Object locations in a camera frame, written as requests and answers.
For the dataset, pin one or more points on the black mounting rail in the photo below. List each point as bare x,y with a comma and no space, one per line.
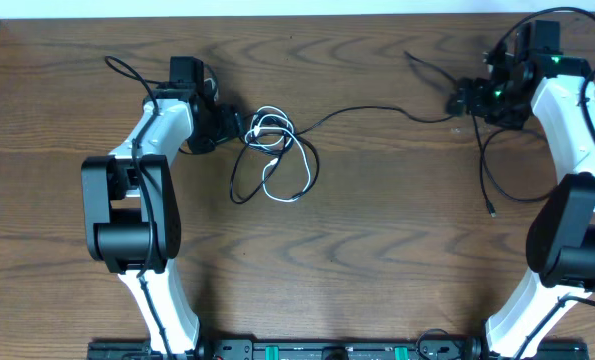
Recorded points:
239,349

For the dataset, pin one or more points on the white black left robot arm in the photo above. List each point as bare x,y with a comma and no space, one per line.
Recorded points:
131,216

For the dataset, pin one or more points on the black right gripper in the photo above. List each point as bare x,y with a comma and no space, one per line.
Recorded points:
467,99

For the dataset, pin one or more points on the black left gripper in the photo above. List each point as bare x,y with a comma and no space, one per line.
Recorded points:
234,126

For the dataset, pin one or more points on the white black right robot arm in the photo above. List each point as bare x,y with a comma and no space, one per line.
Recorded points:
558,90

